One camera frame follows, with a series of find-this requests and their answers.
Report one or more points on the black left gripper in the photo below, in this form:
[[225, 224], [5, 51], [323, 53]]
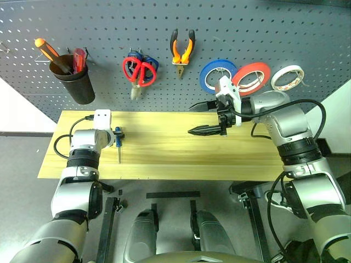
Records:
[[114, 135]]

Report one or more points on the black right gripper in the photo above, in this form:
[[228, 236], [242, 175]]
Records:
[[226, 115]]

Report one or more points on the wide red tape roll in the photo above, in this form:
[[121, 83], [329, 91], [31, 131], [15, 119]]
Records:
[[252, 68]]

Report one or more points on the yellow black needle-nose pliers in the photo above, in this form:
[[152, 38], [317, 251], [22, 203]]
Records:
[[189, 46]]

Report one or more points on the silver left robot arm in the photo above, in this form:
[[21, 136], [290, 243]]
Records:
[[82, 139]]

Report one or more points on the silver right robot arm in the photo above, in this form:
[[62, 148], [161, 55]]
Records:
[[288, 117]]

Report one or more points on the grey pegboard wall panel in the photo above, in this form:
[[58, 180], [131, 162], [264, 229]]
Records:
[[109, 22]]

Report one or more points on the blue tape roll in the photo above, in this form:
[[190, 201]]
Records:
[[204, 74]]

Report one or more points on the small black square block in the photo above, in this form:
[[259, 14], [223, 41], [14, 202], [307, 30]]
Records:
[[119, 192]]

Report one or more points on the black plastic holder cup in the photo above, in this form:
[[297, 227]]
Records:
[[79, 87]]

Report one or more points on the black floor tape strip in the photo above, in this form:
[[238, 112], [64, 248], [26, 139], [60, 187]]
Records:
[[172, 194]]

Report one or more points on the white tape roll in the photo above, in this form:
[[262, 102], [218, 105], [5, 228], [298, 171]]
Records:
[[277, 78]]

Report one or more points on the metal scissors hook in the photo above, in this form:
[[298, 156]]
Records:
[[132, 50]]

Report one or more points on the dark grey rounded shape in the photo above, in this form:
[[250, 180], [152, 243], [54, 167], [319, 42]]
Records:
[[212, 233], [141, 233]]

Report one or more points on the orange and black screwdriver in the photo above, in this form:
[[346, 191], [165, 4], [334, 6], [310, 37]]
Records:
[[49, 50]]

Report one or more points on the olive grey curved robot torso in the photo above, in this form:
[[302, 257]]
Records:
[[200, 258]]

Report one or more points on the black shoe with white sole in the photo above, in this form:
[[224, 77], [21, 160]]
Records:
[[299, 250]]

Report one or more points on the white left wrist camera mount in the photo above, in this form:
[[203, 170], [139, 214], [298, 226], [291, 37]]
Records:
[[102, 120]]

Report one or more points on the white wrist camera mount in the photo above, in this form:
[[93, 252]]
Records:
[[102, 120], [233, 94]]

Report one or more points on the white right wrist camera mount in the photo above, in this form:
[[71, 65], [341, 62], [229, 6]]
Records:
[[233, 94]]

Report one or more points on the black metal table leg frame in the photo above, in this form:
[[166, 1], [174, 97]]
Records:
[[105, 224], [256, 219]]

